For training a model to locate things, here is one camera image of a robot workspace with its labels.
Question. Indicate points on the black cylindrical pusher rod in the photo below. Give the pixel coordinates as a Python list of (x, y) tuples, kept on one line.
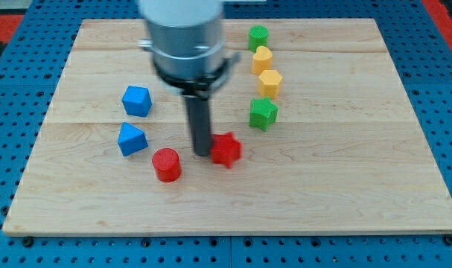
[(199, 125)]

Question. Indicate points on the blue cube block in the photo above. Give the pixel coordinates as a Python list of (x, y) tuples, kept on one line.
[(137, 101)]

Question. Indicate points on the green star block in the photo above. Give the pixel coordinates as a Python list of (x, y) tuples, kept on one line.
[(262, 113)]

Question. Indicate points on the red star block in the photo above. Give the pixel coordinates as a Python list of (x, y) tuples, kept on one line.
[(225, 150)]

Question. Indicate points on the red cylinder block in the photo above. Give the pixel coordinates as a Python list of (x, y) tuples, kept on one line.
[(167, 165)]

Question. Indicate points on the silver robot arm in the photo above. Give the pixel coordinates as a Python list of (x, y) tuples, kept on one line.
[(187, 43)]

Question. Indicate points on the yellow hexagon block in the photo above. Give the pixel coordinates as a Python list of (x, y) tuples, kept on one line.
[(269, 83)]

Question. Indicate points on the blue triangle block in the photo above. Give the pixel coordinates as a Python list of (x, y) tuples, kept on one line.
[(131, 139)]

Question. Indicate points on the green cylinder block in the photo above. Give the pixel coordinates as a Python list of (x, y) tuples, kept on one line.
[(258, 36)]

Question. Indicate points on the wooden board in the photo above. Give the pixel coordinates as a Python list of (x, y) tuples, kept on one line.
[(346, 155)]

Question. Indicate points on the yellow heart block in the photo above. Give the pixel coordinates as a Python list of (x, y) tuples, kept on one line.
[(262, 60)]

